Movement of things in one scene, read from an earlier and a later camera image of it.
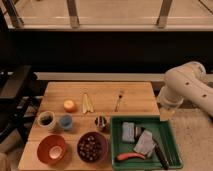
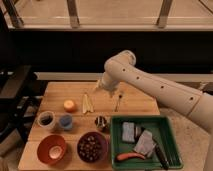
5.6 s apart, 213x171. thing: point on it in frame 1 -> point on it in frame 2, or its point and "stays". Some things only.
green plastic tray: [143, 142] stays
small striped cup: [101, 122] stays
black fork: [118, 103] stays
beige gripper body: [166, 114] -> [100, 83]
